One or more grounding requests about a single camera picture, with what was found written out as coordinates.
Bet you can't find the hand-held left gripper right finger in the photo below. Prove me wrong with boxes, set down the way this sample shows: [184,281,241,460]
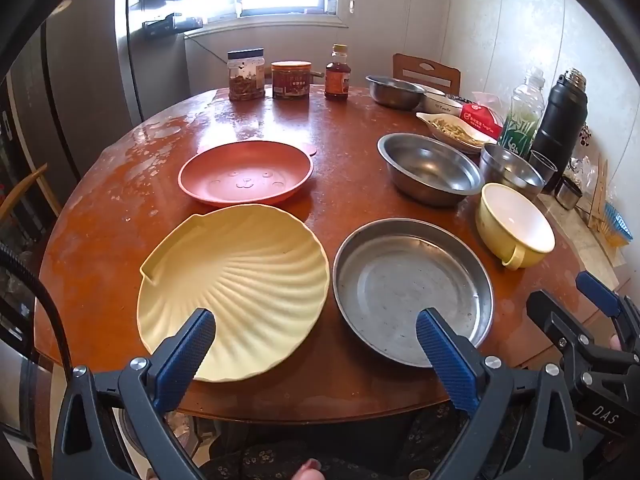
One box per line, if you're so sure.
[416,308,585,480]

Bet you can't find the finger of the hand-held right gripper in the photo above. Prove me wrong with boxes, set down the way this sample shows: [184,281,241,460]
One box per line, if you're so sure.
[575,270,640,356]
[526,290,622,397]

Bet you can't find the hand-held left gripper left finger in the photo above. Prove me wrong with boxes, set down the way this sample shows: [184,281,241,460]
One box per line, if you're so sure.
[52,307,217,480]

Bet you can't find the steel plate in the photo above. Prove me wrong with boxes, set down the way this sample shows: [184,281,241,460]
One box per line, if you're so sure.
[332,218,495,368]

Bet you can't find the yellow shell-shaped plate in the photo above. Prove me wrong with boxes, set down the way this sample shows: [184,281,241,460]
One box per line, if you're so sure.
[136,203,331,383]

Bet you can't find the yellow bowl with handle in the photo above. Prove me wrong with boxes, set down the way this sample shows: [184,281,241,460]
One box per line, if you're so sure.
[475,182,557,271]

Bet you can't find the small steel bowl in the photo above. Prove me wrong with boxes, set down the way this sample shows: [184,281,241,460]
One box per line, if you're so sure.
[479,142,546,198]

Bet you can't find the pink bear-face plate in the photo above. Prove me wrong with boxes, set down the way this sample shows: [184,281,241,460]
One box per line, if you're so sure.
[178,141,319,207]

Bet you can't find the large steel bowl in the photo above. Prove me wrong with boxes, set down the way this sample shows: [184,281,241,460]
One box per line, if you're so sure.
[376,132,485,209]

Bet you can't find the blue plastic basket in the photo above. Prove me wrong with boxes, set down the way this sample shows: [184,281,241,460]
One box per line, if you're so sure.
[601,202,634,248]

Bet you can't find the wooden utensil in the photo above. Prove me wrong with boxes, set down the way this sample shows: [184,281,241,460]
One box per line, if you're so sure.
[586,154,612,232]

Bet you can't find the small steel cup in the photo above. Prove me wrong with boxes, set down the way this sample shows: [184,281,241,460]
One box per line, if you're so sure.
[555,176,584,211]

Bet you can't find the person's floral trousers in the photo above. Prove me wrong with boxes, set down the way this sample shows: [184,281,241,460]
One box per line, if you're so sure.
[200,402,501,480]

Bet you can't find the clear plastic cup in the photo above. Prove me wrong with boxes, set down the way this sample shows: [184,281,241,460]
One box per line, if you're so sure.
[528,150,558,187]

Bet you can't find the black thermos flask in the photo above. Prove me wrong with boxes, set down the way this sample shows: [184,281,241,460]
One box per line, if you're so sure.
[529,68,589,195]

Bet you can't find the green-label plastic bottle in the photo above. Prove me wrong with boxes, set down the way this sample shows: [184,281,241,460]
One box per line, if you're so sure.
[496,66,547,160]

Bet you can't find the red tissue pack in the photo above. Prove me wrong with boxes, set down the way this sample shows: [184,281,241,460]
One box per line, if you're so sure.
[459,101,505,137]

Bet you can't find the white dish with food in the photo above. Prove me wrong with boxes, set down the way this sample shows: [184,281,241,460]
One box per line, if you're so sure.
[416,111,498,155]

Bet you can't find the wooden chair with curved back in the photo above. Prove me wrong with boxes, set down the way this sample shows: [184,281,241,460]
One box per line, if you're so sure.
[0,162,49,222]

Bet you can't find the white ceramic bowl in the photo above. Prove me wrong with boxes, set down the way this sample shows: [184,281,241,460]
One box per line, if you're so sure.
[422,91,463,115]

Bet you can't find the wooden chair with cutout back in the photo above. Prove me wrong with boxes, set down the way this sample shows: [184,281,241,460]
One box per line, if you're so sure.
[392,53,461,96]

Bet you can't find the wide steel basin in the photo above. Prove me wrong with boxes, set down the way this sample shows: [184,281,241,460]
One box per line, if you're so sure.
[365,75,427,111]

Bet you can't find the dark-lid clear jar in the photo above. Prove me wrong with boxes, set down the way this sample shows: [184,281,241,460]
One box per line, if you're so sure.
[227,47,266,102]

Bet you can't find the grey refrigerator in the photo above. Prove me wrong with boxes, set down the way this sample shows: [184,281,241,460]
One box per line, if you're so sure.
[7,0,146,201]

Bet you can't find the red-lid jar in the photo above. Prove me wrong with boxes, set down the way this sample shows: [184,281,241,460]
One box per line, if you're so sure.
[271,61,312,100]

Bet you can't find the amber sauce bottle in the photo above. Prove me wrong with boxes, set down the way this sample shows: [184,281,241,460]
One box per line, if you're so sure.
[324,44,350,101]

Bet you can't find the black cable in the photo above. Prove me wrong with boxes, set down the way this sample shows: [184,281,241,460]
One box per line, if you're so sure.
[0,240,77,376]

